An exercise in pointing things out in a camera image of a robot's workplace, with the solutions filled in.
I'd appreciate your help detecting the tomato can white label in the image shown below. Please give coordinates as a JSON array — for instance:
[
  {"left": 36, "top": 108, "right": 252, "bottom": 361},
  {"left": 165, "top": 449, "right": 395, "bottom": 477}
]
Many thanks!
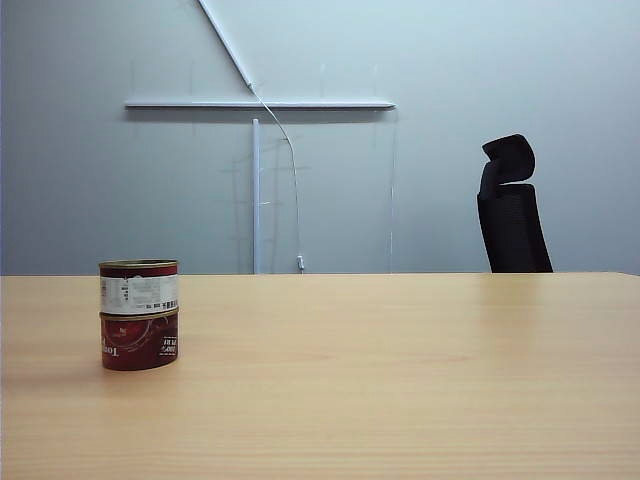
[{"left": 97, "top": 258, "right": 180, "bottom": 317}]

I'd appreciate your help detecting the red tomato can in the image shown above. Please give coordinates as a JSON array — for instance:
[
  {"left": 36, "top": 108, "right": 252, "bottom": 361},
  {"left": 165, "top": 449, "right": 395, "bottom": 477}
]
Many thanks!
[{"left": 98, "top": 306, "right": 181, "bottom": 372}]

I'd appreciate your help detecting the black office chair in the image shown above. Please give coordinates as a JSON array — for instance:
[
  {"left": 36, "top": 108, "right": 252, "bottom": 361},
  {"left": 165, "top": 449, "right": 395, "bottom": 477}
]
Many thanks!
[{"left": 475, "top": 134, "right": 555, "bottom": 274}]

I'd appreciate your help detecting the white vertical wall conduit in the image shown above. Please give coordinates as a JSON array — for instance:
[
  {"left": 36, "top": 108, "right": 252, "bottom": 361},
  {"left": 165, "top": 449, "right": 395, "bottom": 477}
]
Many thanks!
[{"left": 251, "top": 117, "right": 263, "bottom": 276}]

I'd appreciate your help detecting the thin white hanging cable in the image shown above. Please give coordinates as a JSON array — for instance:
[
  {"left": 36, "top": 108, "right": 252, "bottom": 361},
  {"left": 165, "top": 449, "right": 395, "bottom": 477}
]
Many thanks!
[{"left": 252, "top": 84, "right": 306, "bottom": 273}]

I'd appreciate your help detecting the white horizontal wall conduit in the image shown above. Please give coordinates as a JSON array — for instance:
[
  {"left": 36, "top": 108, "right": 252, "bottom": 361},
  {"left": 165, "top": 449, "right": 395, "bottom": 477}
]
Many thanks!
[{"left": 124, "top": 100, "right": 398, "bottom": 111}]

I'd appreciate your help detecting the white diagonal wall conduit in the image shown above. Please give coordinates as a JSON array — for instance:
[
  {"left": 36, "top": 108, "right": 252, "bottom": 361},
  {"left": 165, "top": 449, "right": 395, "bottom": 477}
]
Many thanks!
[{"left": 196, "top": 0, "right": 257, "bottom": 91}]

